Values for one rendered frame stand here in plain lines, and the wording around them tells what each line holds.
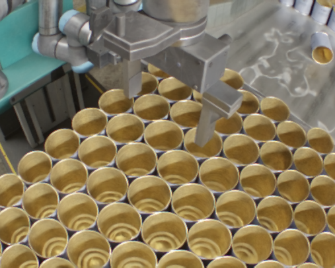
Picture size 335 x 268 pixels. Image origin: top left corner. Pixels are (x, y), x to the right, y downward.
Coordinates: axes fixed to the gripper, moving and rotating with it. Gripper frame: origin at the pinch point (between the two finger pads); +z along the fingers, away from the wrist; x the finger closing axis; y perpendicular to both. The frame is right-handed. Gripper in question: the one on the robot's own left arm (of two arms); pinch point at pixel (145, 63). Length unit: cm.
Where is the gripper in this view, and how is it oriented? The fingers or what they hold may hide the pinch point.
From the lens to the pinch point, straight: 78.1
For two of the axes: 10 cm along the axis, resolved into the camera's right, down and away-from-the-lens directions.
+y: -0.7, 6.1, 7.9
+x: -6.5, 5.7, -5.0
